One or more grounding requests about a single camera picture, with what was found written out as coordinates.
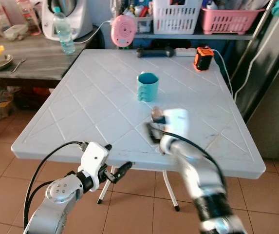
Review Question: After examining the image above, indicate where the white plastic folding table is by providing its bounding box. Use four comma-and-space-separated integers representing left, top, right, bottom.
11, 48, 266, 212

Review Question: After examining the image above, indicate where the teal ceramic mug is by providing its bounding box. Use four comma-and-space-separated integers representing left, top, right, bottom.
137, 72, 160, 102

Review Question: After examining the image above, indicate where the orange and black device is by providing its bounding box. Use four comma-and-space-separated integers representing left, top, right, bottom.
193, 46, 215, 72

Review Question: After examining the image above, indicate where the pink round fan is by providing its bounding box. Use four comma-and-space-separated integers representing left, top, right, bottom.
111, 15, 138, 48

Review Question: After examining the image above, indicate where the clear storage box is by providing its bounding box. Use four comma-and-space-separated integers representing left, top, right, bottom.
128, 4, 153, 34

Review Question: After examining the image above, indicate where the grey wooden table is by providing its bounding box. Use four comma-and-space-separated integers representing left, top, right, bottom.
0, 33, 103, 89

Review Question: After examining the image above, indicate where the white plastic basket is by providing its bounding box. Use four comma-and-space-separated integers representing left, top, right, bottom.
152, 0, 203, 35

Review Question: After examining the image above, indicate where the clear water bottle teal cap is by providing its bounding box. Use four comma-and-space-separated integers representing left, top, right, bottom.
53, 6, 76, 55

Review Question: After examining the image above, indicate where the steel fork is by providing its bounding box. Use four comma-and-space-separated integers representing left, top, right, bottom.
11, 59, 22, 74

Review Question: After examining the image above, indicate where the white food processor steel bowl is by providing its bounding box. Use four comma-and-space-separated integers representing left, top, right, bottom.
41, 0, 94, 41

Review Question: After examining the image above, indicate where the pink plastic basket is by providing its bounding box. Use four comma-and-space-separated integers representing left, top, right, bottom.
201, 7, 266, 35

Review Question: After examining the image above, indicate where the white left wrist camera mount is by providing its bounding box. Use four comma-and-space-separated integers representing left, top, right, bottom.
78, 142, 110, 192

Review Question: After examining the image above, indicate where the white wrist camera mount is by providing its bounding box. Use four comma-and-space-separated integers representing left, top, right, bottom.
165, 108, 189, 142
78, 142, 110, 192

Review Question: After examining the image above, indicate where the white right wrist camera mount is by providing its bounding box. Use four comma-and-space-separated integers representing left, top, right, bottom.
165, 108, 189, 142

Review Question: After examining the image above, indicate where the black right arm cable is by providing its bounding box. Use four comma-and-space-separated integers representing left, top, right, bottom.
149, 126, 227, 188

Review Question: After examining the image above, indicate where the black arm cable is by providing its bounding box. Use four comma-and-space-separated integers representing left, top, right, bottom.
23, 141, 87, 229
149, 126, 227, 188

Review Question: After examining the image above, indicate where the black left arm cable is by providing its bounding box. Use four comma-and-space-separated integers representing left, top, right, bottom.
23, 141, 87, 229

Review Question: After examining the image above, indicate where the black bar handle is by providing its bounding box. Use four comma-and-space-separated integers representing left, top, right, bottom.
136, 46, 175, 59

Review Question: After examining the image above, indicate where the thin white charger cable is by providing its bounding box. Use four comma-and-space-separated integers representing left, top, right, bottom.
211, 48, 235, 100

